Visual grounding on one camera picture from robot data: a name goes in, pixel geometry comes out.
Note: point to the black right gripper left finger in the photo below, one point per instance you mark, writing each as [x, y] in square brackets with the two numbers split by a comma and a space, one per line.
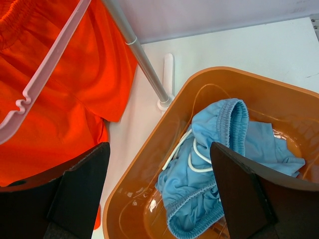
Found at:
[59, 203]

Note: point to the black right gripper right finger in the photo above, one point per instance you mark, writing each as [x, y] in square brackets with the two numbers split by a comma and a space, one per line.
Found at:
[261, 203]

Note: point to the light blue shorts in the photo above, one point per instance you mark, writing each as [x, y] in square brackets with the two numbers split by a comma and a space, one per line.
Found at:
[187, 181]

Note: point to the pink plastic hanger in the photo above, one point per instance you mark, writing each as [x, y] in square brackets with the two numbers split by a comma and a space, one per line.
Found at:
[13, 120]

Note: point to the orange shorts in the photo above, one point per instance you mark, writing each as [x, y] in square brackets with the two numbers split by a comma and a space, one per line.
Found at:
[90, 84]

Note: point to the orange plastic basket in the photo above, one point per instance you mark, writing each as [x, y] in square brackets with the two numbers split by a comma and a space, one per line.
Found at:
[134, 209]

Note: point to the silver clothes rack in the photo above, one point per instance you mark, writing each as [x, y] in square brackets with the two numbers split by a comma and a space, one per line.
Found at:
[163, 88]

